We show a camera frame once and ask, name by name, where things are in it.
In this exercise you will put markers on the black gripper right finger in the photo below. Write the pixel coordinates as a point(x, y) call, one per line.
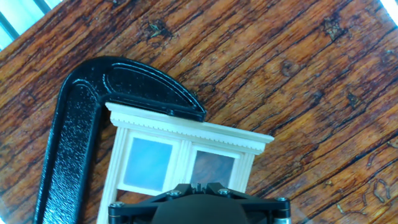
point(267, 208)

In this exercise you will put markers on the miniature wooden window frame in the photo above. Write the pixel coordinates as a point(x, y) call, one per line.
point(186, 130)

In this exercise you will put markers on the small sliding window sash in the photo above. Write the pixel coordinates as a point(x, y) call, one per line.
point(211, 168)

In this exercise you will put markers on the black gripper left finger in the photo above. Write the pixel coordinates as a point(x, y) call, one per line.
point(136, 208)

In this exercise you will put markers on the wood grain table mat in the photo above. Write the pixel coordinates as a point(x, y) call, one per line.
point(280, 77)

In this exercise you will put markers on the black C-clamp with steel screw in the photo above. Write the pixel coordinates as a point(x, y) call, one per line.
point(68, 140)

